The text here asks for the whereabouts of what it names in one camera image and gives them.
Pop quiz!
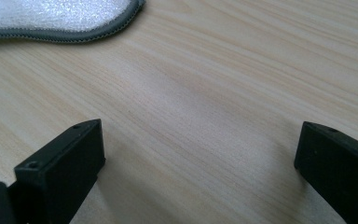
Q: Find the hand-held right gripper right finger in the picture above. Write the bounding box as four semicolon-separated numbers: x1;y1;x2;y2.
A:
294;120;358;224

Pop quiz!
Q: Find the white cloth with grey trim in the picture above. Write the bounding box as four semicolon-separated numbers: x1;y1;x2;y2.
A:
0;0;147;44

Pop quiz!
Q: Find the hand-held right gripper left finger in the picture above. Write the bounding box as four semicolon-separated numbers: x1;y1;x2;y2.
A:
8;118;106;224

